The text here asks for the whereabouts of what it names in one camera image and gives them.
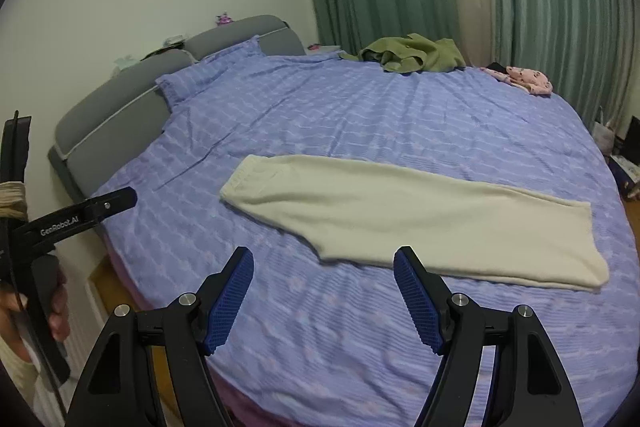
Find cream white pants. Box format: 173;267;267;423
220;155;610;291

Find person's left hand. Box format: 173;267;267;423
1;268;70;363

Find cream knit left sleeve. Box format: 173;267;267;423
0;336;42;413

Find grey padded headboard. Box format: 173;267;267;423
48;15;305;202

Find purple pillow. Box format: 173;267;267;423
155;36;265;113

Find white shopping bag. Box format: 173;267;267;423
592;121;616;157

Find small purple toy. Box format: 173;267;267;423
216;12;233;26

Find pink patterned garment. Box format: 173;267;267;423
482;63;553;96

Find olive green garment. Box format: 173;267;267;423
338;34;466;75

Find green curtain right panel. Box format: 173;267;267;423
492;0;639;126

